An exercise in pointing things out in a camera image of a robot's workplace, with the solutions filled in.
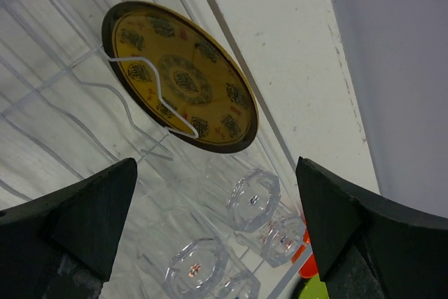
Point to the olive yellow plate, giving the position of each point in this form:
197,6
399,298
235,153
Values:
180,76

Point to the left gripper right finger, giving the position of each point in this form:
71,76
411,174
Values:
367,246

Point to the clear plastic dish rack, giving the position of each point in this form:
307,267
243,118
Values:
64,116

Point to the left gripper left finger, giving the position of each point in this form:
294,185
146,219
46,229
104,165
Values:
64,244

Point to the lime green plate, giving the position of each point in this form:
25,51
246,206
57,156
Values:
312,288

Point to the clear glass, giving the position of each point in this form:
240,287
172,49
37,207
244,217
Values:
241,286
280,239
196,270
253,200

